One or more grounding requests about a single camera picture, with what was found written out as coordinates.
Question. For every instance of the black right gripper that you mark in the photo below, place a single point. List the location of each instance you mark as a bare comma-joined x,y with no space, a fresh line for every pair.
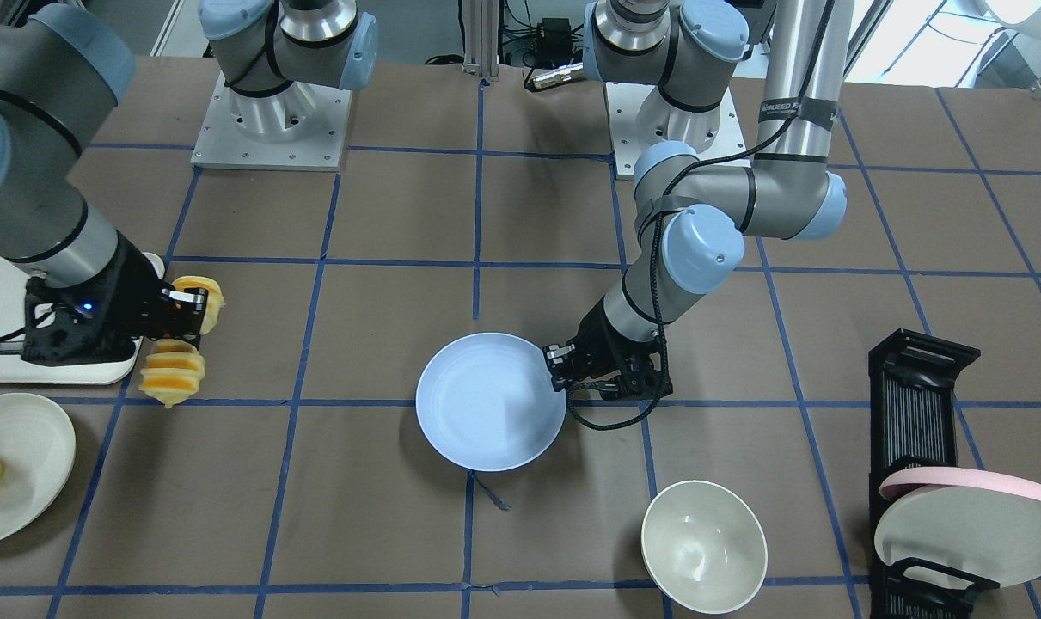
130,291

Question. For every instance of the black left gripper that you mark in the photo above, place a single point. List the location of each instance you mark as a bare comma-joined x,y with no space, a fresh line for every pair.
596,340

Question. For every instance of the blue plate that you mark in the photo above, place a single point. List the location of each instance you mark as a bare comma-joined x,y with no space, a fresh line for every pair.
486,402

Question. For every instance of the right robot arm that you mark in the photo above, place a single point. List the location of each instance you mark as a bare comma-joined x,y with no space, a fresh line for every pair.
65,70

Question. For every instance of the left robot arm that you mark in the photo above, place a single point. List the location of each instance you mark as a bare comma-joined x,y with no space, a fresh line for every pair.
694,209

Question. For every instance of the cream round plate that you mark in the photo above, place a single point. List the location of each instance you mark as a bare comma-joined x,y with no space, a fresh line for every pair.
37,452

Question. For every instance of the pink plate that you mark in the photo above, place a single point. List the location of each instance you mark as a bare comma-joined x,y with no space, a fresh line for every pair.
910,479

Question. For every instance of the cream plate in rack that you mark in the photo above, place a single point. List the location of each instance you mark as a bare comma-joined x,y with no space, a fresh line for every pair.
990,534

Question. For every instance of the cream bowl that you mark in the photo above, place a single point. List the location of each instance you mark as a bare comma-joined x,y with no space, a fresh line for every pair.
704,547

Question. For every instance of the black dish rack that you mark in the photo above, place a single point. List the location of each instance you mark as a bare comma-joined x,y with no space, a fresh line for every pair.
912,395

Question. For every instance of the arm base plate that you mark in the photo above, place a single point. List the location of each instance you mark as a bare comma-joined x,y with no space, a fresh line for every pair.
303,128
638,118

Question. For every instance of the aluminium frame post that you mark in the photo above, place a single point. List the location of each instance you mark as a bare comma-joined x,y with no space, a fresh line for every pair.
481,22

